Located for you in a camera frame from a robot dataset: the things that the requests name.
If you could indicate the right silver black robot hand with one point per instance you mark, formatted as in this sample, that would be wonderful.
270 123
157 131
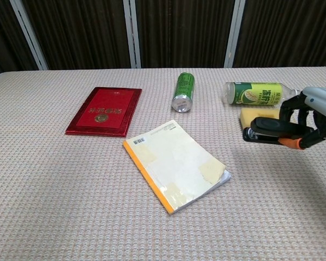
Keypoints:
322 104

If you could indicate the black clip device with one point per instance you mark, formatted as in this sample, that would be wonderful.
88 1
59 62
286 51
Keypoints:
266 125

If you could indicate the cream notebook orange spine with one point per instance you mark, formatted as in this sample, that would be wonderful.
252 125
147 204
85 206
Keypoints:
174 160

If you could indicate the green yellow label plastic bottle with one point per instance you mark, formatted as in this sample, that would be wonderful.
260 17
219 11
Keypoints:
250 93

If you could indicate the yellow sponge block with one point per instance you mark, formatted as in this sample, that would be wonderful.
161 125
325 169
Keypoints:
247 117

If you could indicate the black ribbed partition panel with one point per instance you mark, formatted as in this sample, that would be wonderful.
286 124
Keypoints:
78 35
2 35
184 35
288 35

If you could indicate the green drink can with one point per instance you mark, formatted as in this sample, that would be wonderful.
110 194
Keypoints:
183 89

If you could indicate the red certificate folder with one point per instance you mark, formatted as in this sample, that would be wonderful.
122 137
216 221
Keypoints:
106 111

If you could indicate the beige woven tablecloth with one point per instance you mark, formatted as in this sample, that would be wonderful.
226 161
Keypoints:
70 190

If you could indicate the grey aluminium partition post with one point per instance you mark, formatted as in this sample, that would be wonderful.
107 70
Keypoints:
132 35
235 35
30 35

